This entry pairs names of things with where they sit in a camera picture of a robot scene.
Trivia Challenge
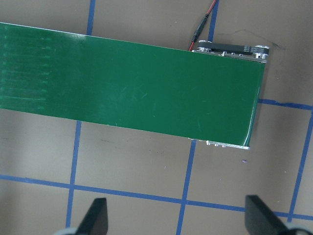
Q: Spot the green belt conveyor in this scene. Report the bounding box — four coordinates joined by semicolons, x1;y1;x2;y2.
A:
0;22;271;150

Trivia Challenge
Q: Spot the red black power cable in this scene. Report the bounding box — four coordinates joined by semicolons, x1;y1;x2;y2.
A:
188;0;217;52

